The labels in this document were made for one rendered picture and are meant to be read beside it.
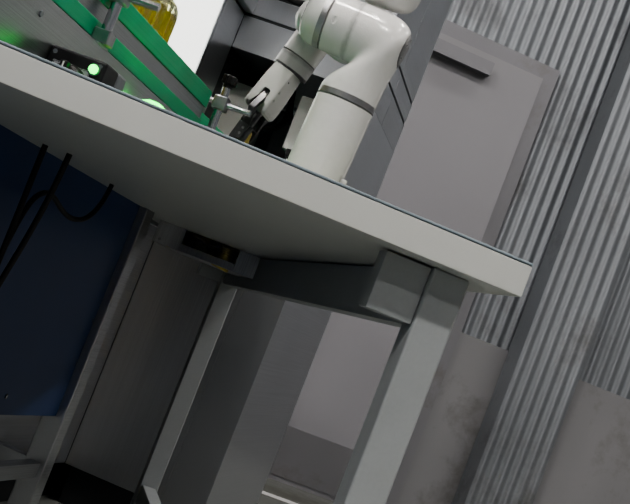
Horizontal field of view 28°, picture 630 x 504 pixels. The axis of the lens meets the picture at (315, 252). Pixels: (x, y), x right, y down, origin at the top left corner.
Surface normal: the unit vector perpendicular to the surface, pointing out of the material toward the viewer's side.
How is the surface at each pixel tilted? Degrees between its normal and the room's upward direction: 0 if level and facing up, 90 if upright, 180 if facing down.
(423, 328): 90
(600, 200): 90
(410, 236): 90
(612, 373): 90
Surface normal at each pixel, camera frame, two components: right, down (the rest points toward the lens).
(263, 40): -0.16, -0.14
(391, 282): 0.20, 0.00
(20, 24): 0.92, 0.34
